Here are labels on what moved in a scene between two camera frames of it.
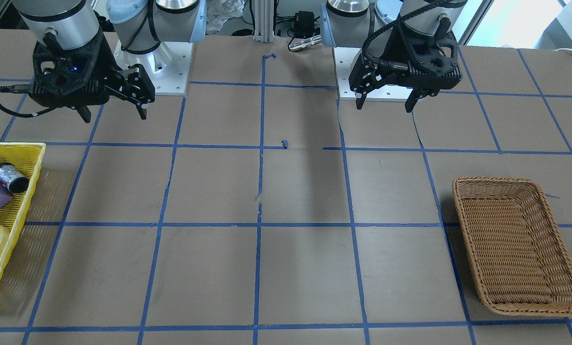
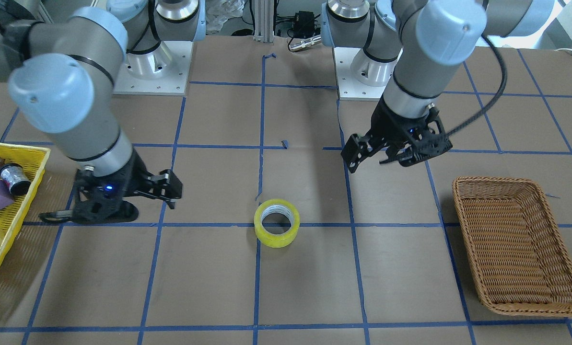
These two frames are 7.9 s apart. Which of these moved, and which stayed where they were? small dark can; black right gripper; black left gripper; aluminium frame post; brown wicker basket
Moved: black right gripper; black left gripper
Stayed: small dark can; brown wicker basket; aluminium frame post
